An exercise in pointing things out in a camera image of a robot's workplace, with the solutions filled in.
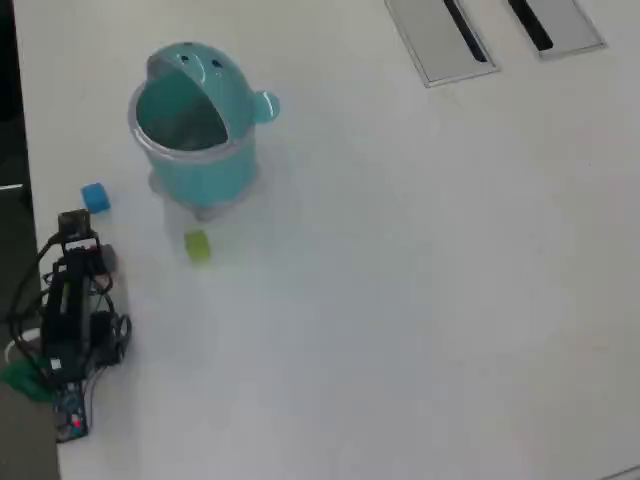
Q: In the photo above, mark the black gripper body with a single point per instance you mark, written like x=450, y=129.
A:
x=80, y=252

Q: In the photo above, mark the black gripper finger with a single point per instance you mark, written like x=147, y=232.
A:
x=96, y=261

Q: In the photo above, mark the blue lego block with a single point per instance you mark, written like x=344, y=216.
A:
x=95, y=197

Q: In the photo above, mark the green lego block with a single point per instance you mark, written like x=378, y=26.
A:
x=196, y=245

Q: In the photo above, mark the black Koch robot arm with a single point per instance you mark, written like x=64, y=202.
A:
x=65, y=310

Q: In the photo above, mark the teal whale-shaped bin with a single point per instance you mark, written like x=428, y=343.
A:
x=210, y=175

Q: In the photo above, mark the green table clamp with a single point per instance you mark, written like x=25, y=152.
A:
x=22, y=380

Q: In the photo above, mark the blue controller circuit board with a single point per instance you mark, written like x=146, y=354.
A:
x=70, y=410

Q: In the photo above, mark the small wrist camera box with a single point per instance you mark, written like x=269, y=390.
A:
x=75, y=222

